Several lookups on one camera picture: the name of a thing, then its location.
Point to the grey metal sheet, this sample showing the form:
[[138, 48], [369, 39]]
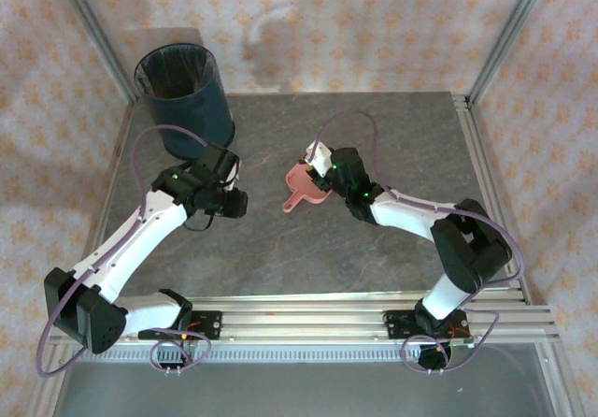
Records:
[[299, 393]]

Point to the pink plastic dustpan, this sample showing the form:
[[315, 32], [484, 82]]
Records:
[[303, 188]]

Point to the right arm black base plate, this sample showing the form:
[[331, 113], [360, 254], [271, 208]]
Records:
[[397, 326]]

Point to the dark blue trash bin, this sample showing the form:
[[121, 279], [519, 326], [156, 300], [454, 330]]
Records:
[[187, 104]]

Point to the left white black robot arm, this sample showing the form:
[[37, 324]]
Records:
[[135, 239]]

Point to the orange patterned backdrop cloth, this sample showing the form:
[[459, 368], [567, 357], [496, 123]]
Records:
[[327, 15]]

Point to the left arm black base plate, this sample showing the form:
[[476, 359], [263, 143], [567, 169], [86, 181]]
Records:
[[210, 326]]

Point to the aluminium frame post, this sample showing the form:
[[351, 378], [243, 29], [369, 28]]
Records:
[[93, 29], [504, 33]]

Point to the wide aluminium mounting rail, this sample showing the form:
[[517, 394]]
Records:
[[299, 323]]

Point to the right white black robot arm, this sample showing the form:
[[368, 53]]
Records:
[[406, 211]]

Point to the black plastic bin liner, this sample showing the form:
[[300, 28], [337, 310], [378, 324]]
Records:
[[173, 68]]

